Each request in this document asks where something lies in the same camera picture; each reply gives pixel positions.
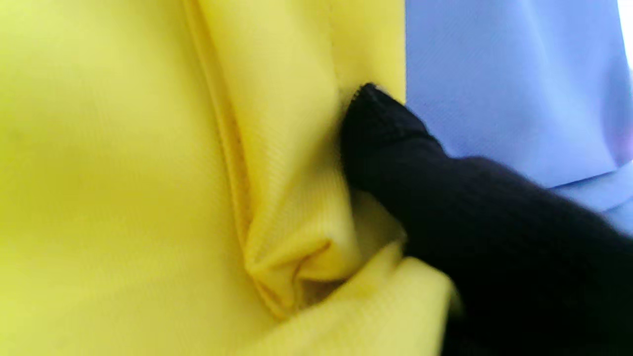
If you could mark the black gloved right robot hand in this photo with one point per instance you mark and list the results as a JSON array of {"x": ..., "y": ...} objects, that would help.
[{"x": 494, "y": 247}]

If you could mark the blue-purple rain cover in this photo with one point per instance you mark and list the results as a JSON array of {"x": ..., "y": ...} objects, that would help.
[{"x": 504, "y": 79}]

